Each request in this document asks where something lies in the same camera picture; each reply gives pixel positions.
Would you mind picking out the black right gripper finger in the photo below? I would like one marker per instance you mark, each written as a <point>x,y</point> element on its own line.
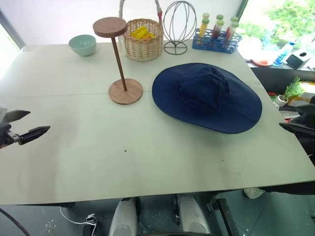
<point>307,111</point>
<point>301,129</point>

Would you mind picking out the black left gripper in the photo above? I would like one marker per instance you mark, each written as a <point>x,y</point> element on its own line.
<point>6,137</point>

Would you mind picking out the navy blue brimmed hat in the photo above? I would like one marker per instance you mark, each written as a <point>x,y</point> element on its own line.
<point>206,96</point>

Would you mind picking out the wooden hat stand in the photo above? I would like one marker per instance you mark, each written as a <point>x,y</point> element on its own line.
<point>125,92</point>

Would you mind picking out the small potted green plant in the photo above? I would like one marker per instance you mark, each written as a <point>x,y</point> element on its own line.
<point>291,89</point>

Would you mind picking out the black tissue box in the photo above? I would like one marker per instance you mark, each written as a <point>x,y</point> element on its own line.
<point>298,60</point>

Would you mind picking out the clear plastic water bottle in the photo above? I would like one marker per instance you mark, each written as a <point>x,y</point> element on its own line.
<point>283,55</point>

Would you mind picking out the red plate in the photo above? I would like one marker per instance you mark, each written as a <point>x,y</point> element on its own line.
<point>261,62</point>

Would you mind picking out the white shoe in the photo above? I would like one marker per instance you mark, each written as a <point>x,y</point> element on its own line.
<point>253,193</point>

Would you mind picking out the pale green bowl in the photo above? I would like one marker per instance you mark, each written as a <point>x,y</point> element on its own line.
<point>82,45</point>

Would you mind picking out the red-filled test tube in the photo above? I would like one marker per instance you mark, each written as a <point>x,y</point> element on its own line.
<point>231,32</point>
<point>218,29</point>

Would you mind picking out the blue test tube rack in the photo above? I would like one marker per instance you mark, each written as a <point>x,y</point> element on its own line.
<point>216,41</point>

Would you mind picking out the green-capped test tube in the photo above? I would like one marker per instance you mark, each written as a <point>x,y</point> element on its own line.
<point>234,19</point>
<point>219,17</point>

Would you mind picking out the yellow-filled test tube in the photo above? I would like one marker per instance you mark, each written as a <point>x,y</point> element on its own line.
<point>203,27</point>

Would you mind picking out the silver robot left leg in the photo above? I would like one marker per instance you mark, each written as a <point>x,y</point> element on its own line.
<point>123,218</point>

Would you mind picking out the silver robot leg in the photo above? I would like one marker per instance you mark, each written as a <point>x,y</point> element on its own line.
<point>193,216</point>
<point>123,218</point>

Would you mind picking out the silver robot right leg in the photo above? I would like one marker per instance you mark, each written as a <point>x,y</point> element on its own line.
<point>193,216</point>

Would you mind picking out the yellow packet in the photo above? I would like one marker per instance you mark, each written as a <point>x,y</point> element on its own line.
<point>140,32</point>

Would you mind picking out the black table leg bracket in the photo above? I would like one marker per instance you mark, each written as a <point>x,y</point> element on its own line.
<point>222,214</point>

